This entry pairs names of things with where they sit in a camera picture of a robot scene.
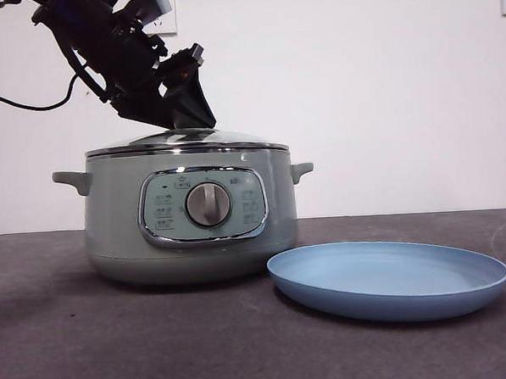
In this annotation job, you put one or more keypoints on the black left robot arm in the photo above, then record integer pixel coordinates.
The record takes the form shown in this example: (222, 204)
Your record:
(96, 40)

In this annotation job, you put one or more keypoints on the glass lid with green knob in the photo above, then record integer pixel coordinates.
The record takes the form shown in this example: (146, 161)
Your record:
(242, 138)

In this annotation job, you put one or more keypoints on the pale green electric steamer pot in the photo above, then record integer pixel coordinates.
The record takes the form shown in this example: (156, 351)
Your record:
(110, 226)

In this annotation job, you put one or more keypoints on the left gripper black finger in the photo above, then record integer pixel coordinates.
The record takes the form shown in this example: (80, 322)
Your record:
(143, 110)
(191, 99)

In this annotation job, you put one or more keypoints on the white wall power socket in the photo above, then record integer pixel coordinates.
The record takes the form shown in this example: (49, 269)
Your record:
(170, 27)

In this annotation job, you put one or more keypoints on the blue round plate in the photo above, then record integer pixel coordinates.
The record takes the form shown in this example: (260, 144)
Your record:
(369, 302)

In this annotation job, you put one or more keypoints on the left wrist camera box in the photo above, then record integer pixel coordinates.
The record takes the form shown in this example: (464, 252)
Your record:
(161, 2)

